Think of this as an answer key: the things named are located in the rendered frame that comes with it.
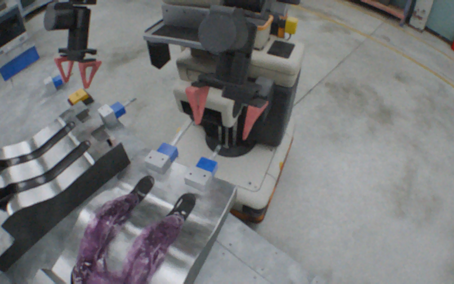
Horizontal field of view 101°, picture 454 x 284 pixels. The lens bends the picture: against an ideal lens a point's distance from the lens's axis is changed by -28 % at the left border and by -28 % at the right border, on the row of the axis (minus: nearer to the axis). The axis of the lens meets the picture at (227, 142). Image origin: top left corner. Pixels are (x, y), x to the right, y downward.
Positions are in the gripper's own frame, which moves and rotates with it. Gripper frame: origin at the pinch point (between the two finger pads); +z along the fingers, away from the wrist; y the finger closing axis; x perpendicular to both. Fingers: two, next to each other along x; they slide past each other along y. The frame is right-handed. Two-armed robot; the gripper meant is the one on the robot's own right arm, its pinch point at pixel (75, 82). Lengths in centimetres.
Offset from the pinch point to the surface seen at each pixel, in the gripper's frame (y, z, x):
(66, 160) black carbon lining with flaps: 6.3, 17.7, -9.3
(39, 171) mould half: 1.5, 20.0, -15.6
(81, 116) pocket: -2.4, 11.6, 3.9
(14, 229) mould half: 7.4, 27.1, -30.0
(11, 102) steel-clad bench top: -60, 20, 4
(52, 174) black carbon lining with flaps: 5.4, 20.3, -13.8
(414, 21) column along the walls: 210, -131, 447
